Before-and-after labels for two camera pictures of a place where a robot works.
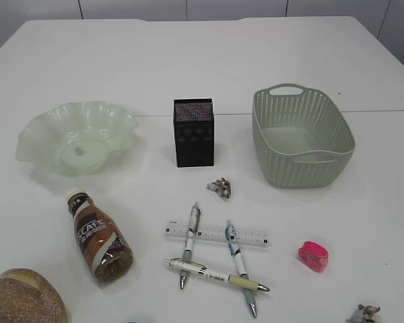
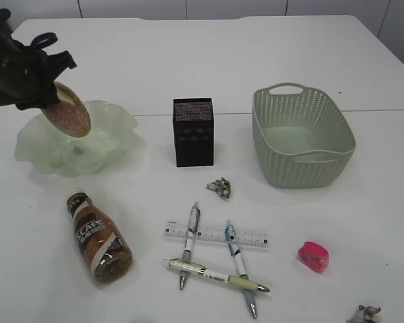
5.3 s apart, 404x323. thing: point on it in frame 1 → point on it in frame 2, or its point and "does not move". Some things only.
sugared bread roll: (20, 295) → (69, 115)
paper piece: (222, 186) does not move
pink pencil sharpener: (314, 256) does not move
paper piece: (364, 314) does not move
